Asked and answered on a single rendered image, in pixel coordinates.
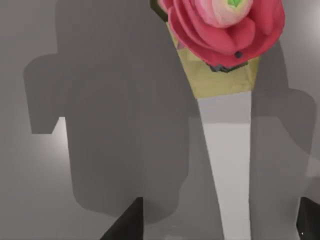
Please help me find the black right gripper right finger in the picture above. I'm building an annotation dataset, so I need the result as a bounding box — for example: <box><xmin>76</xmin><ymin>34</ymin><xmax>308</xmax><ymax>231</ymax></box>
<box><xmin>296</xmin><ymin>196</ymin><xmax>320</xmax><ymax>240</ymax></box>

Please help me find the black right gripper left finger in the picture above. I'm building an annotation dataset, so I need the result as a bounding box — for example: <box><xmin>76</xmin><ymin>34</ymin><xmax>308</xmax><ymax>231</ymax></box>
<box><xmin>99</xmin><ymin>196</ymin><xmax>144</xmax><ymax>240</ymax></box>

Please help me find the pink flower in yellow pot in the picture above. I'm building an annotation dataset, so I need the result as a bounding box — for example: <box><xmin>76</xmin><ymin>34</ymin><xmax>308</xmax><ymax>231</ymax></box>
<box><xmin>149</xmin><ymin>0</ymin><xmax>286</xmax><ymax>100</ymax></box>

